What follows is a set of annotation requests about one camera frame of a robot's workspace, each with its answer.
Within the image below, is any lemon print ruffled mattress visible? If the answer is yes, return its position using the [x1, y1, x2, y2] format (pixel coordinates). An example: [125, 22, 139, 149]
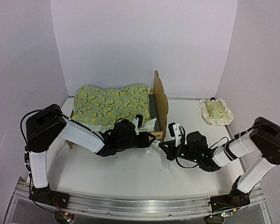
[70, 83, 161, 159]

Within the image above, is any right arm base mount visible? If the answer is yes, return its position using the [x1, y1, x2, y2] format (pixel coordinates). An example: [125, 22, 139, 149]
[208, 182, 251, 214]

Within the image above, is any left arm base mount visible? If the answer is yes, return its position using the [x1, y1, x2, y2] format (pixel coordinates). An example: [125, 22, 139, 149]
[29, 185, 70, 212]

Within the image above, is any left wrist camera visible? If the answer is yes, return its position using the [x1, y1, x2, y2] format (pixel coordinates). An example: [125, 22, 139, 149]
[132, 114, 143, 135]

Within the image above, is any grey bed mat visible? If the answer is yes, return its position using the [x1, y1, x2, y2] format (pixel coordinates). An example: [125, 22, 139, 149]
[148, 94, 161, 131]

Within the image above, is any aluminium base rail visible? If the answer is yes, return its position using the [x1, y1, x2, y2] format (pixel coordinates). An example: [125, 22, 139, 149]
[4, 178, 272, 224]

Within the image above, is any small lemon print pillow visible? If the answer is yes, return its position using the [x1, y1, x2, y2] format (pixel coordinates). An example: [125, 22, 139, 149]
[199, 98, 234, 126]

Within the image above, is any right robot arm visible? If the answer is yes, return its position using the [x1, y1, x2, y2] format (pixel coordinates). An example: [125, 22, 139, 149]
[159, 117, 280, 194]

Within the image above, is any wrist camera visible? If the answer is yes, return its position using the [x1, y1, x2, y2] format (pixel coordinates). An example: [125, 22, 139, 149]
[132, 114, 143, 135]
[168, 122, 185, 147]

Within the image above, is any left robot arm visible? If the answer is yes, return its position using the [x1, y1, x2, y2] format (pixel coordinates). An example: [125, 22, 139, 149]
[20, 104, 156, 189]

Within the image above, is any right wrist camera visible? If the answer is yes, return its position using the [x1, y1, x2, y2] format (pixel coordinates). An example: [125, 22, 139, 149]
[168, 122, 185, 147]

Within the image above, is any wooden pet bed frame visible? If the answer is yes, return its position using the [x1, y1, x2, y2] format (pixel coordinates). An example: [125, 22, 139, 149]
[66, 70, 170, 150]

